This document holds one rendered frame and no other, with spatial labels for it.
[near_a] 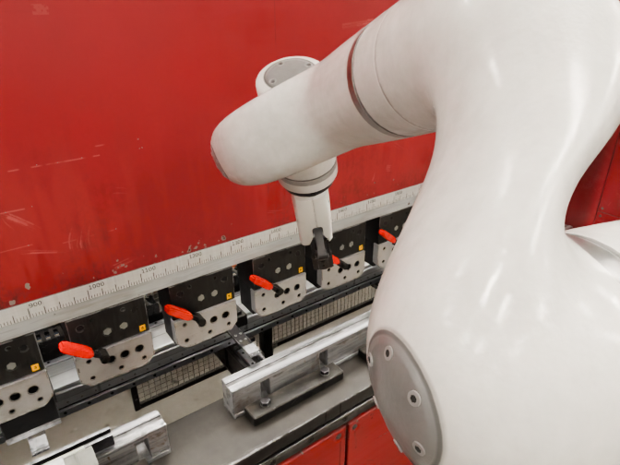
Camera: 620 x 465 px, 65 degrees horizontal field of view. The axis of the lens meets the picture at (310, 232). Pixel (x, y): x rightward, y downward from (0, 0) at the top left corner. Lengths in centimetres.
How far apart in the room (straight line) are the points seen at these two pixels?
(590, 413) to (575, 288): 4
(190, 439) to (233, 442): 11
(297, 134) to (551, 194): 31
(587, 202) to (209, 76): 184
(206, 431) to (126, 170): 73
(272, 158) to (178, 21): 50
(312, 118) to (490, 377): 32
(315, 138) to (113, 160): 53
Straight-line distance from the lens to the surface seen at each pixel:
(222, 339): 157
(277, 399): 139
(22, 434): 120
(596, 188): 240
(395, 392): 19
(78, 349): 102
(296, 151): 47
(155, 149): 94
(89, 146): 91
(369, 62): 33
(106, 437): 126
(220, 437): 136
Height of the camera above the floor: 189
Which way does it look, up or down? 26 degrees down
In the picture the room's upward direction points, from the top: straight up
